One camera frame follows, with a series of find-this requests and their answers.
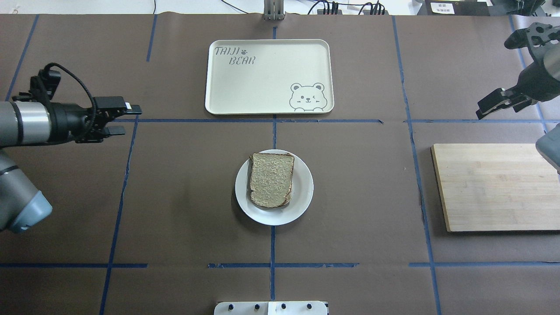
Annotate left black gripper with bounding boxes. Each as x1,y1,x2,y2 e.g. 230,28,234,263
49,96,142,145

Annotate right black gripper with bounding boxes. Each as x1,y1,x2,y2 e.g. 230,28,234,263
476,62,560,120

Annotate brown bread slice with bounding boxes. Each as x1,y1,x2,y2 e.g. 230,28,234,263
249,152,295,209

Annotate white round plate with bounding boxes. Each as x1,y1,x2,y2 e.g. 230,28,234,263
234,149,314,226

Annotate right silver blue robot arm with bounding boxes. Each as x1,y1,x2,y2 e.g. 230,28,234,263
476,45,560,170

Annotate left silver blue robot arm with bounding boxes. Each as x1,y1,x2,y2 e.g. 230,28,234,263
0,97,142,234

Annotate light wooden cutting board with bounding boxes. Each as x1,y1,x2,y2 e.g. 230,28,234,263
431,143,560,232

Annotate black rectangular box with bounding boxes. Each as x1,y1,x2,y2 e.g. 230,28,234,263
418,0,490,16

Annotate cream bear serving tray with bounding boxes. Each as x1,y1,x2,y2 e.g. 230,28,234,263
205,38,334,116

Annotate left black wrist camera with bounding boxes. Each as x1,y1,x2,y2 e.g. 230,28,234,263
12,69,61,105

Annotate aluminium frame post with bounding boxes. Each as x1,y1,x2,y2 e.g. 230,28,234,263
263,0,286,21

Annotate white camera mast with base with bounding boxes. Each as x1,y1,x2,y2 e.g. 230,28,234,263
213,301,329,315

